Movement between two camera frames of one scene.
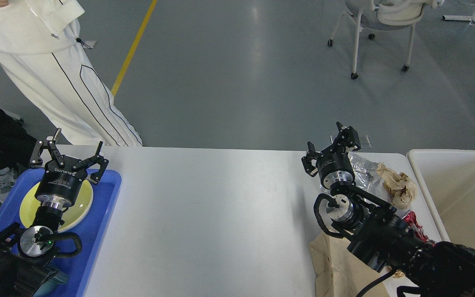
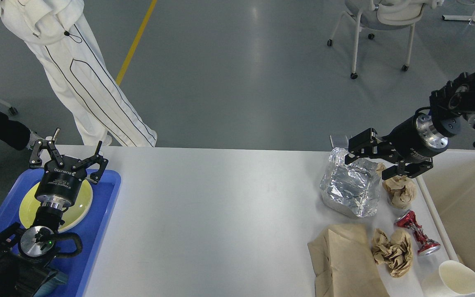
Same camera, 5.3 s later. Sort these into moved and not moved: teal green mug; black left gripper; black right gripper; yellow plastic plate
Moved: black right gripper
Not moved: yellow plastic plate; teal green mug; black left gripper
